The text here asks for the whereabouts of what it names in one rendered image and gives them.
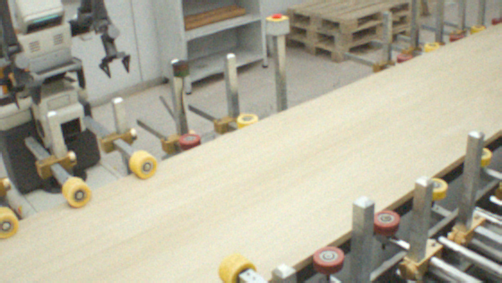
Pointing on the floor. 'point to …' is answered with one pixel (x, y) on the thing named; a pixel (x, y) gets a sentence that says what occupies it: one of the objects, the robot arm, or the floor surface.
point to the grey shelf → (208, 37)
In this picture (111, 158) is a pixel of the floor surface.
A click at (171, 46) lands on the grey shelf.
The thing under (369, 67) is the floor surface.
